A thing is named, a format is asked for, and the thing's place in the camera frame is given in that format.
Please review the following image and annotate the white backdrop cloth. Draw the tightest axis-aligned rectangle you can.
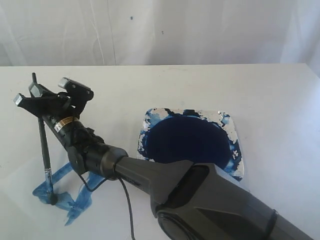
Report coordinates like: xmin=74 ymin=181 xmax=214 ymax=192
xmin=0 ymin=0 xmax=320 ymax=66

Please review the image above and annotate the white square paint dish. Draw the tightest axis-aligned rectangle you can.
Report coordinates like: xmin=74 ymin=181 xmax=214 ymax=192
xmin=137 ymin=108 xmax=245 ymax=182

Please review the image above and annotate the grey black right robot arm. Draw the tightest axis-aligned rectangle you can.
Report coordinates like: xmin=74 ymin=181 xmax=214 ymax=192
xmin=14 ymin=78 xmax=309 ymax=240

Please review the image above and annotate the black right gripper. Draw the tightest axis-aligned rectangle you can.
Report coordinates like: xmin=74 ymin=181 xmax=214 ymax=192
xmin=13 ymin=82 xmax=83 ymax=140

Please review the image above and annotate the black paintbrush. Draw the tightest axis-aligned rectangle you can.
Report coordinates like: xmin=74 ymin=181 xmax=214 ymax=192
xmin=31 ymin=72 xmax=59 ymax=206

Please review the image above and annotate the white paper sheet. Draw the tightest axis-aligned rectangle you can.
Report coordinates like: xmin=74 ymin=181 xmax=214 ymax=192
xmin=0 ymin=112 xmax=165 ymax=240

